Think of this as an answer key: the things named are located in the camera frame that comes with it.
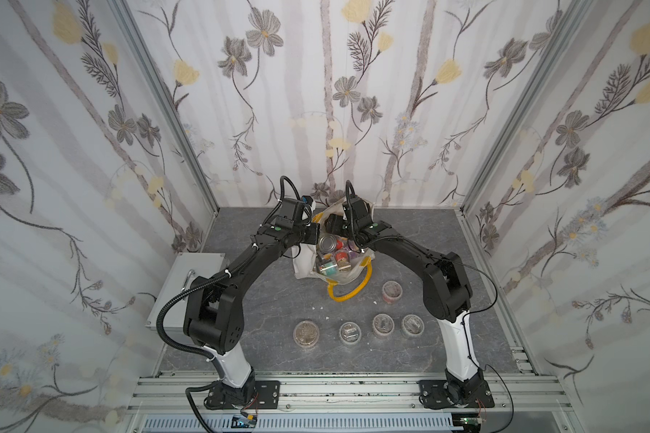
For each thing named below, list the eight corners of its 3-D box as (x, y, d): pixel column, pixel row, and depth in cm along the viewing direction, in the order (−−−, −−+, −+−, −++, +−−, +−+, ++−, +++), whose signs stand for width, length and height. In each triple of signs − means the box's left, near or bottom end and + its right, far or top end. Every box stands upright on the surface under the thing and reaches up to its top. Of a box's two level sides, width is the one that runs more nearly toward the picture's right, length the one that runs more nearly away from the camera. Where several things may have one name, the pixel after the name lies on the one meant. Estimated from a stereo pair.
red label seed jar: (381, 305, 93) (384, 297, 89) (379, 289, 97) (381, 280, 93) (400, 305, 93) (404, 297, 89) (397, 289, 97) (401, 281, 93)
